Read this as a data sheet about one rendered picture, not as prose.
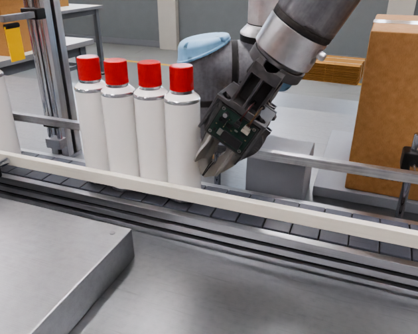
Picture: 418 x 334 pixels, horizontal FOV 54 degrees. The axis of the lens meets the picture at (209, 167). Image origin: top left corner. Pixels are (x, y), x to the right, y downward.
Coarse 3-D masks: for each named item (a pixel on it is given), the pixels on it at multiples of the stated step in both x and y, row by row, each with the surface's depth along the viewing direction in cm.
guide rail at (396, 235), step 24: (48, 168) 68; (72, 168) 66; (144, 192) 63; (168, 192) 61; (192, 192) 59; (216, 192) 59; (264, 216) 57; (288, 216) 55; (312, 216) 54; (336, 216) 54; (384, 240) 52; (408, 240) 50
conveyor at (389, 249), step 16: (64, 160) 77; (32, 176) 71; (48, 176) 71; (64, 176) 71; (96, 192) 66; (112, 192) 66; (128, 192) 66; (224, 192) 66; (240, 192) 66; (176, 208) 62; (192, 208) 62; (208, 208) 62; (304, 208) 62; (320, 208) 62; (256, 224) 58; (272, 224) 58; (288, 224) 58; (400, 224) 58; (320, 240) 55; (336, 240) 55; (352, 240) 55; (368, 240) 55; (400, 256) 52; (416, 256) 52
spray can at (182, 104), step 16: (176, 64) 57; (176, 80) 56; (192, 80) 57; (176, 96) 56; (192, 96) 57; (176, 112) 57; (192, 112) 57; (176, 128) 58; (192, 128) 58; (176, 144) 59; (192, 144) 59; (176, 160) 60; (192, 160) 60; (176, 176) 61; (192, 176) 61
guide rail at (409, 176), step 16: (16, 112) 76; (64, 128) 73; (272, 160) 61; (288, 160) 60; (304, 160) 59; (320, 160) 58; (336, 160) 58; (384, 176) 55; (400, 176) 55; (416, 176) 54
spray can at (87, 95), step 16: (80, 64) 61; (96, 64) 61; (80, 80) 62; (96, 80) 62; (80, 96) 62; (96, 96) 62; (80, 112) 63; (96, 112) 63; (80, 128) 65; (96, 128) 64; (96, 144) 65; (96, 160) 66
